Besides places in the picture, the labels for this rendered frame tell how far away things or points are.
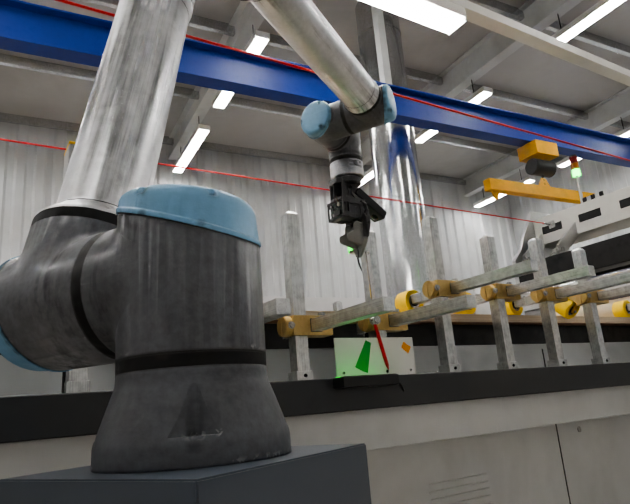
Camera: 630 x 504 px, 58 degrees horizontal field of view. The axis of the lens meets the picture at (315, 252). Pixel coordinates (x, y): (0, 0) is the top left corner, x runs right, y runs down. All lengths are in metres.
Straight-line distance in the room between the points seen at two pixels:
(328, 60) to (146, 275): 0.76
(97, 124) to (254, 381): 0.42
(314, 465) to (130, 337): 0.21
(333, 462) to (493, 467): 1.57
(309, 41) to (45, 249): 0.67
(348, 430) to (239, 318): 0.96
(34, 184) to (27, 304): 8.37
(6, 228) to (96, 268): 8.24
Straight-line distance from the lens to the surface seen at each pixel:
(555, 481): 2.35
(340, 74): 1.24
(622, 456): 2.71
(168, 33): 0.94
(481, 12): 3.10
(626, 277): 1.99
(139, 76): 0.86
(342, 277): 10.05
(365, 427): 1.50
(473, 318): 2.03
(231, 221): 0.57
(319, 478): 0.55
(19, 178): 9.06
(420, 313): 1.46
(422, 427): 1.62
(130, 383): 0.55
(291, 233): 1.45
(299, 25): 1.12
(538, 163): 6.54
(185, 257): 0.54
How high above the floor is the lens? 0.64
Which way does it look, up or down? 15 degrees up
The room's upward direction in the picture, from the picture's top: 5 degrees counter-clockwise
